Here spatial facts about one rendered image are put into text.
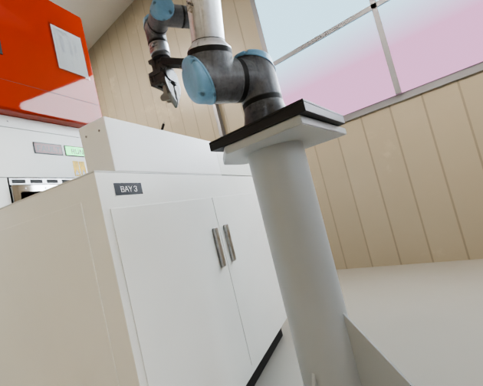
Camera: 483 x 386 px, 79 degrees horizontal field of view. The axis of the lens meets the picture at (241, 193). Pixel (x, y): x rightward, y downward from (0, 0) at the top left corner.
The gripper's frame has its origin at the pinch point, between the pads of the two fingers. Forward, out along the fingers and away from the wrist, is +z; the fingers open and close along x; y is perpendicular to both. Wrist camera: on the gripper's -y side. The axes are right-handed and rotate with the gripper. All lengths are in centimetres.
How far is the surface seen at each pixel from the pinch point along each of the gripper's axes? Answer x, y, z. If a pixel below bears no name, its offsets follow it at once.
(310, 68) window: -150, -36, -54
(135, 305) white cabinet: 43, -4, 60
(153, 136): 23.0, -4.1, 17.6
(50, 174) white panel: 14, 58, 12
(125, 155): 35.8, -4.1, 24.3
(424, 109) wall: -138, -101, 8
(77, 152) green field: -1, 58, 1
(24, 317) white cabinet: 46, 31, 59
